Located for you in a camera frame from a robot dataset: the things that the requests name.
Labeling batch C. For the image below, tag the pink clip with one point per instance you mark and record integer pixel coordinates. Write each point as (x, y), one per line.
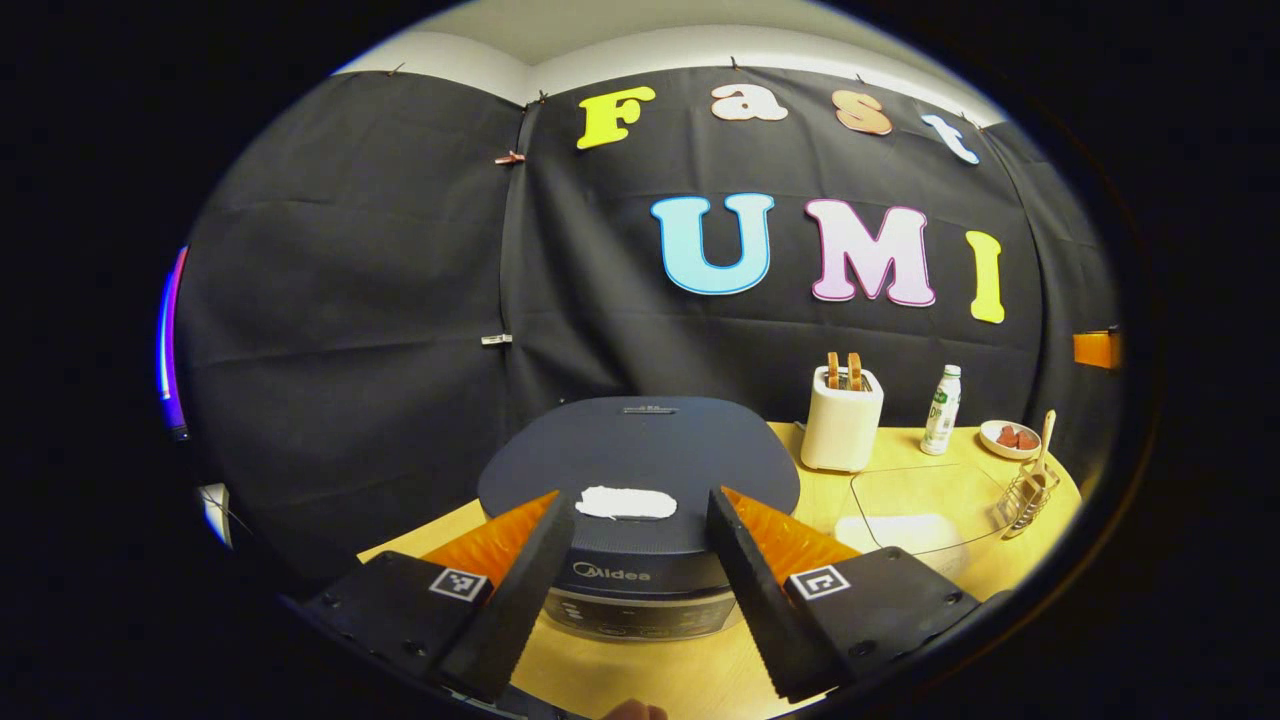
(509, 157)

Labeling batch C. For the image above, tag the computer monitor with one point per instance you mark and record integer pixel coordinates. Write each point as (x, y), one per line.
(170, 350)

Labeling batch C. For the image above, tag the dark grey rice cooker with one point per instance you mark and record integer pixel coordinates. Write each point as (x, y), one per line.
(640, 450)

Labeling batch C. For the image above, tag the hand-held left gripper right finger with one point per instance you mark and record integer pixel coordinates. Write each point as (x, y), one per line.
(760, 600)

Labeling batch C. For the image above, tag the white round plate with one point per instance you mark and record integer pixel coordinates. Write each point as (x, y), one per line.
(990, 443)

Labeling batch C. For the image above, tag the wooden spoon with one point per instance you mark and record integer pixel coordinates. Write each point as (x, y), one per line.
(1045, 440)

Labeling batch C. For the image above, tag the white drink bottle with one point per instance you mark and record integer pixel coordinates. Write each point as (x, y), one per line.
(940, 415)

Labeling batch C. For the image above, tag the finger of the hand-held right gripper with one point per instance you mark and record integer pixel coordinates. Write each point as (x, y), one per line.
(1097, 350)

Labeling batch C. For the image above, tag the bread slice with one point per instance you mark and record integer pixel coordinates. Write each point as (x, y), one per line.
(855, 371)
(832, 370)

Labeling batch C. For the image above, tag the black backdrop cloth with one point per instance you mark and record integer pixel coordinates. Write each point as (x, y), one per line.
(350, 320)

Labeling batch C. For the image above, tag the red meat slice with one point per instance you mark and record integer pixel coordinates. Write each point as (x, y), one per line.
(1027, 441)
(1006, 436)

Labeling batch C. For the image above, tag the white toaster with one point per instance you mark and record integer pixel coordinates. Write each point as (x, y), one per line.
(842, 430)

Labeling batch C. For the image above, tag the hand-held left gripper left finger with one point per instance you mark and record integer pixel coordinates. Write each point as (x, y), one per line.
(520, 600)

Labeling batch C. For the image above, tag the clear plastic rice container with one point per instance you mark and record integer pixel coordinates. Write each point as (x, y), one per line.
(930, 490)

